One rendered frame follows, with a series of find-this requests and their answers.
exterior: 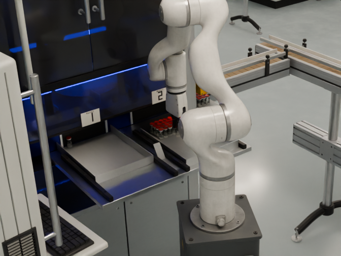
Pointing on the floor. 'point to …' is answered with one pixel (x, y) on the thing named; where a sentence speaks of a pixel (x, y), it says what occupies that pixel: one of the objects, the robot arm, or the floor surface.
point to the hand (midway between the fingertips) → (177, 124)
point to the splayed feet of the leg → (314, 218)
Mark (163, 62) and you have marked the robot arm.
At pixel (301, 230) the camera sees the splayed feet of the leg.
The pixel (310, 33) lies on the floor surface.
